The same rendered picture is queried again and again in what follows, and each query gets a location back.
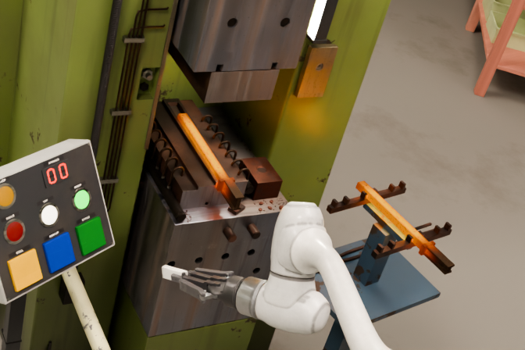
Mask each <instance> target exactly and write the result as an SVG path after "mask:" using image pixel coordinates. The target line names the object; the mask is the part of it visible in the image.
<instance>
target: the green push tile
mask: <svg viewBox="0 0 525 350"><path fill-rule="evenodd" d="M75 230H76V233H77V239H78V242H79V246H80V251H81V255H87V254H89V253H90V252H93V251H94V250H96V249H98V248H100V247H102V246H103V245H106V241H105V235H104V232H103V229H102V223H101V219H100V216H96V217H95V218H93V219H91V220H89V221H87V222H85V223H82V224H81V225H79V226H77V227H75Z"/></svg>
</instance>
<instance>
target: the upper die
mask: <svg viewBox="0 0 525 350"><path fill-rule="evenodd" d="M168 53H169V54H170V55H171V57H172V58H173V60H174V61H175V63H176V64H177V65H178V66H179V68H180V70H181V71H182V73H183V74H184V75H185V77H186V78H187V80H188V81H189V83H190V84H191V86H192V87H193V88H194V90H195V91H196V92H197V94H198V96H199V97H200V99H201V100H202V101H203V102H204V103H217V102H243V101H257V100H271V98H272V95H273V91H274V88H275V85H276V82H277V77H278V74H279V71H280V70H279V69H275V67H274V66H273V65H272V66H271V69H270V70H236V71H221V70H220V69H219V67H218V66H217V67H216V72H193V71H192V69H191V67H190V66H189V65H188V64H187V62H186V61H185V60H184V58H183V56H182V55H181V54H180V53H179V51H178V50H177V48H176V47H175V45H174V44H173V42H172V41H171V40H170V46H169V50H168Z"/></svg>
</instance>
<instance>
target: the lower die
mask: <svg viewBox="0 0 525 350"><path fill-rule="evenodd" d="M168 102H178V103H179V104H180V106H181V108H182V109H183V110H184V112H185V113H187V114H188V116H189V117H190V119H191V121H192V122H193V124H194V125H195V126H196V128H197V129H198V131H199V133H200V135H201V136H202V137H203V139H204V140H205V142H206V144H207V145H208V146H209V148H210V149H211V151H212V153H213V154H214V156H215V157H216V159H217V160H218V162H219V163H220V165H221V166H222V167H223V169H224V171H225V172H226V174H227V176H228V177H229V178H230V177H233V178H234V179H235V184H236V185H237V187H238V188H239V190H240V191H241V193H242V194H243V195H244V193H245V189H246V186H247V183H248V181H247V180H246V178H245V176H244V175H243V173H241V174H240V176H238V171H239V168H238V166H237V165H236V163H235V164H234V165H233V166H231V163H232V162H233V159H232V158H231V156H230V155H229V154H228V155H227V157H225V153H226V152H227V150H226V149H225V148H224V146H223V145H221V148H219V147H218V146H219V144H220V142H221V141H220V140H219V138H218V137H217V136H215V139H213V135H214V134H215V133H214V131H213V129H212V128H211V127H210V128H209V130H206V128H207V126H208V125H209V124H208V123H207V121H206V120H205V119H204V120H203V122H202V121H201V119H202V117H203V115H202V114H201V112H200V111H199V109H198V108H197V106H196V105H195V103H194V102H193V101H192V100H180V99H179V98H170V99H163V100H162V102H158V103H157V107H156V111H155V118H154V121H155V123H156V126H155V128H156V129H159V130H160V131H161V133H162V134H161V138H165V139H166V141H167V144H166V147H169V148H171V149H172V150H173V154H172V157H177V158H178V165H177V166H182V167H183V168H184V175H183V176H182V177H181V176H180V174H181V170H180V169H178V170H175V171H174V173H173V179H172V182H171V190H172V192H173V193H174V195H175V197H176V198H177V201H178V202H179V203H180V206H181V207H182V209H190V208H197V207H203V206H210V205H222V204H228V203H227V201H226V199H225V198H224V196H223V195H222V193H221V191H217V189H216V186H217V184H218V180H217V178H216V176H215V175H214V173H213V171H212V170H211V169H210V167H209V165H208V164H207V162H206V161H205V159H204V158H203V156H202V154H201V153H200V151H199V150H198V149H197V147H196V146H195V143H194V142H193V141H192V140H191V138H190V136H189V135H188V133H187V131H186V130H185V129H184V127H183V125H182V124H181V122H180V121H179V120H178V118H177V116H176V114H175V113H174V111H173V110H172V109H171V107H170V105H169V104H168ZM158 136H159V132H157V131H156V132H153V133H152V135H151V139H150V142H149V146H148V147H149V149H148V150H149V152H150V154H152V149H153V145H154V142H155V141H156V140H157V139H158ZM163 146H164V141H159V142H158V143H157V144H156V148H155V154H154V160H155V163H156V164H157V162H158V158H159V153H160V151H161V150H162V149H163ZM169 154H170V151H169V150H165V151H164V152H163V153H162V157H161V161H160V164H159V169H160V171H161V173H163V169H164V166H165V162H166V160H167V159H168V158H169ZM175 162H176V160H175V159H171V160H170V161H169V162H168V164H167V168H166V175H165V179H166V182H167V183H169V179H170V174H171V171H172V169H173V168H175ZM206 202H208V203H209V204H208V205H205V203H206Z"/></svg>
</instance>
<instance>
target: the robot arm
mask: <svg viewBox="0 0 525 350"><path fill-rule="evenodd" d="M323 226H324V221H323V215H322V213H321V211H320V208H319V207H317V206H316V204H314V203H311V202H289V203H288V204H286V205H285V206H284V207H283V208H282V210H281V211H280V214H279V216H278V217H277V221H276V224H275V227H274V232H273V240H272V246H271V255H270V259H271V265H270V275H269V278H268V280H262V279H259V278H256V277H247V278H244V277H239V276H236V275H234V271H220V270H209V269H203V268H195V270H194V271H193V270H189V271H186V270H182V269H178V268H175V267H172V266H167V265H164V266H162V278H165V279H168V280H171V281H174V282H177V283H180V289H181V290H182V291H184V292H186V293H188V294H189V295H191V296H193V297H195V298H197V299H199V301H200V302H201V303H206V300H207V299H211V298H212V299H214V300H221V301H222V302H223V303H224V305H225V306H227V307H230V308H233V309H237V310H238V312H239V313H240V314H242V315H246V316H250V317H253V318H255V319H257V320H262V321H263V322H265V323H267V324H268V325H270V326H271V327H275V328H277V329H279V330H284V331H287V332H292V333H296V334H314V333H317V332H319V331H321V330H322V329H323V328H324V327H325V325H326V323H327V321H328V318H329V315H330V304H329V302H328V301H327V300H326V299H325V298H324V296H323V295H322V294H321V293H319V292H318V291H316V285H315V275H316V273H317V272H320V274H321V276H322V278H323V281H324V283H325V285H326V287H327V291H328V293H329V296H330V299H331V301H332V304H333V306H334V310H335V312H336V314H337V318H338V320H339V323H340V325H341V329H342V331H343V333H344V336H345V339H346V341H347V343H348V346H349V348H350V350H391V349H390V348H388V347H387V346H386V345H385V344H384V343H383V342H382V340H381V339H380V338H379V336H378V334H377V332H376V331H375V329H374V327H373V324H372V322H371V320H370V318H369V315H368V313H367V311H366V309H365V306H364V304H363V302H362V300H361V298H360V296H359V293H358V292H357V289H356V287H355V285H354V283H353V280H352V278H351V276H350V274H349V272H348V269H347V267H346V265H345V264H344V262H343V260H342V258H341V257H340V256H339V254H338V253H337V252H336V251H335V250H334V249H333V247H332V242H331V239H330V237H329V235H328V234H327V232H326V229H325V227H323ZM200 272H201V273H200Z"/></svg>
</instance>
